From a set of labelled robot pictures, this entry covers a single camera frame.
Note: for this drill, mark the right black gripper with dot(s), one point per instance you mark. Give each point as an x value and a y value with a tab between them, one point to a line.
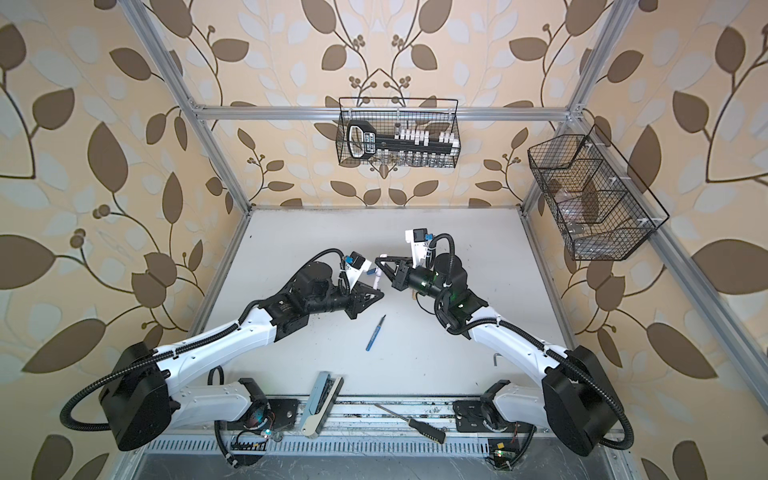
403	274

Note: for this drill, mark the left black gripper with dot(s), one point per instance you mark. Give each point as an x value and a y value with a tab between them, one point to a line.
358	294

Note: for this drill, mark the pink white pen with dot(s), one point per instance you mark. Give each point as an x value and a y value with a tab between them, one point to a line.
370	275

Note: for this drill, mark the blue pen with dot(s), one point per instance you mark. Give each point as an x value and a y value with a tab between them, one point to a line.
375	333

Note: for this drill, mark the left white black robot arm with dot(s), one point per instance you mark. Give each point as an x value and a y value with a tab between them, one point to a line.
151	390

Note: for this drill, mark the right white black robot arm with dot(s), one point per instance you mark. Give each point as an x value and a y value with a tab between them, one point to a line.
575	400

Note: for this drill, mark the light blue stapler tool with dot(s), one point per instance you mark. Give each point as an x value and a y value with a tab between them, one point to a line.
319	404

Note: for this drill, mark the black socket tool set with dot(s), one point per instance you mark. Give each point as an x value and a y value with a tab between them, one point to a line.
365	142

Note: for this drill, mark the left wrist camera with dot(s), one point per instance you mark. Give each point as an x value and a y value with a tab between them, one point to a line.
355	265

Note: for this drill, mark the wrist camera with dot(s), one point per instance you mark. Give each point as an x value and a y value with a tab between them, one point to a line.
419	240
355	265

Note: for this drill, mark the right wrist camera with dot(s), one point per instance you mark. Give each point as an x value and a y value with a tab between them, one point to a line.
419	240

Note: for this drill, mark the center black wire basket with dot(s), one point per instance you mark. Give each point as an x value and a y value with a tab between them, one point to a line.
432	113

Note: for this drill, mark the black wire basket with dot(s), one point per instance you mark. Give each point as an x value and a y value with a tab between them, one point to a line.
432	113
602	207

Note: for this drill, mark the black handled screwdriver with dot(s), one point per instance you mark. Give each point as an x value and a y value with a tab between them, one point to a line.
426	430

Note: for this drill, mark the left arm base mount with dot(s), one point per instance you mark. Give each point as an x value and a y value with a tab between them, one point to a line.
244	442

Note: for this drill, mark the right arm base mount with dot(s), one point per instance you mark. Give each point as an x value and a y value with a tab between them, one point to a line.
481	416

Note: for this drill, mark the right black wire basket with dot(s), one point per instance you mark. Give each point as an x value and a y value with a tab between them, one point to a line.
602	207

